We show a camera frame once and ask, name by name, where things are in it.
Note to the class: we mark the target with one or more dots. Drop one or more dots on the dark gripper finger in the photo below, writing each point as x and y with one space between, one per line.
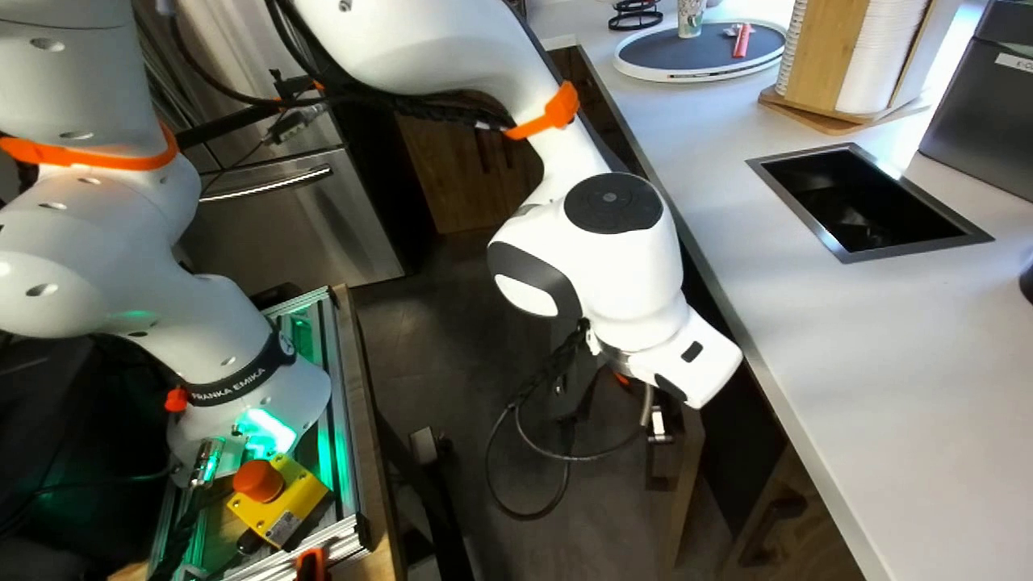
664 454

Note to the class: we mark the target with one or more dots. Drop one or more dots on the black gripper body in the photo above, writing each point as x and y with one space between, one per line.
586 374

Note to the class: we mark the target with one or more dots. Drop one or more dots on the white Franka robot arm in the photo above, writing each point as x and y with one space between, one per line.
601 270

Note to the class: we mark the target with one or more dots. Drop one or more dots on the dark wooden cabinet panel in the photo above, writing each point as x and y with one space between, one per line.
461 172

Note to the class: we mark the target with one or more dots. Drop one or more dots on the black rectangular countertop opening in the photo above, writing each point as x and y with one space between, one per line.
858 199

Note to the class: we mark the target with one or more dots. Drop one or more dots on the yellow emergency stop box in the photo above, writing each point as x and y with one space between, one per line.
279 504

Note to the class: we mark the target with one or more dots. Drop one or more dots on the round grey tray white rim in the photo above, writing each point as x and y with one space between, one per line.
688 55

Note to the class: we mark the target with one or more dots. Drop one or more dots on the stainless steel appliance front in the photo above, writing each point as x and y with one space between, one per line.
291 203

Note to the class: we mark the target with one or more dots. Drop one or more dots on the black glasses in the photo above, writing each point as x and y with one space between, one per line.
635 16

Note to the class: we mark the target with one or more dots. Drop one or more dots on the small red item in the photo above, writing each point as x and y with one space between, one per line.
741 39

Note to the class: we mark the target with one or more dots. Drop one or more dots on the wooden paper cup dispenser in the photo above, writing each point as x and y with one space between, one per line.
823 52

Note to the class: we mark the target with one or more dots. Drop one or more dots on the stainless steel lidded bin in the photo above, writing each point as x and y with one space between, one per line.
986 97

